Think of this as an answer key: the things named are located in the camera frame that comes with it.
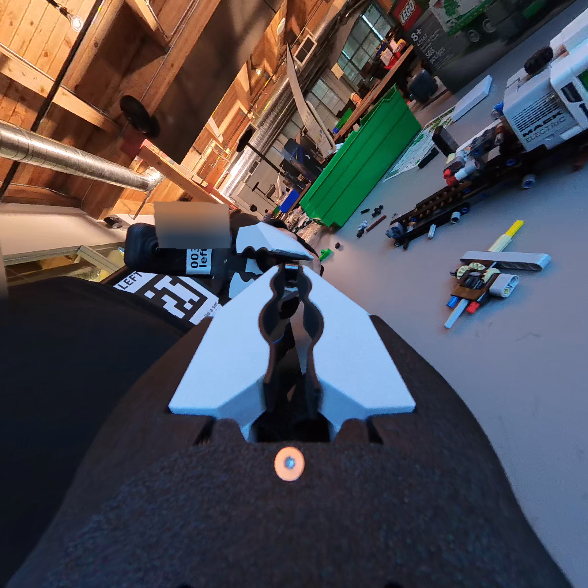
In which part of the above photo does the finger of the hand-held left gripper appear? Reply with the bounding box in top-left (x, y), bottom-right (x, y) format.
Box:
top-left (235, 223), bottom-right (316, 262)
top-left (227, 256), bottom-right (278, 302)

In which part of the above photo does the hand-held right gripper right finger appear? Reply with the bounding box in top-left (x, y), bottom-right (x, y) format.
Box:
top-left (296, 266), bottom-right (416, 439)

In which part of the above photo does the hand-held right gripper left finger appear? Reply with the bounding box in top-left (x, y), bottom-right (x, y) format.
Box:
top-left (168, 265), bottom-right (284, 443)

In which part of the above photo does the black L-shaped lego beam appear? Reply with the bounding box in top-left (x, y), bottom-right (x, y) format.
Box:
top-left (278, 262), bottom-right (318, 368)

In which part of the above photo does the grey black lego gear assembly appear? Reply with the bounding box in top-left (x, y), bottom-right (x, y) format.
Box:
top-left (444, 220), bottom-right (552, 329)

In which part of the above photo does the black lego set box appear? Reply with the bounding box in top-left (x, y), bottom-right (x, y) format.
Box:
top-left (393, 0), bottom-right (566, 92)

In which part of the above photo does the white black lego truck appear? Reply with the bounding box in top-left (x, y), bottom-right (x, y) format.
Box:
top-left (386, 32), bottom-right (588, 251)

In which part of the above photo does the black framed marker sign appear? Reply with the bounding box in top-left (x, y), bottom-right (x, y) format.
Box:
top-left (99, 271), bottom-right (221, 327)

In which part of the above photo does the green plastic bin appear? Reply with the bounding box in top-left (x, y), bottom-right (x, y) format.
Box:
top-left (300, 85), bottom-right (422, 229)

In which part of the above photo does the sticker sheet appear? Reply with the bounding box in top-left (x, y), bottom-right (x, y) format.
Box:
top-left (381, 106), bottom-right (455, 182)

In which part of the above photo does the background wooden table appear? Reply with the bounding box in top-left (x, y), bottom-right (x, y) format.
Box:
top-left (333, 43), bottom-right (414, 138)

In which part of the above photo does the dark cup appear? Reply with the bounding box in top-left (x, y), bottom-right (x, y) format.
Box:
top-left (409, 69), bottom-right (438, 103)

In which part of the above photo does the small white box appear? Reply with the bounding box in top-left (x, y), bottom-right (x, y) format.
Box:
top-left (451, 75), bottom-right (493, 121)

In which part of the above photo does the large silver ventilation duct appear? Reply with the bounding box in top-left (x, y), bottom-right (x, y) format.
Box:
top-left (220, 18), bottom-right (350, 194)

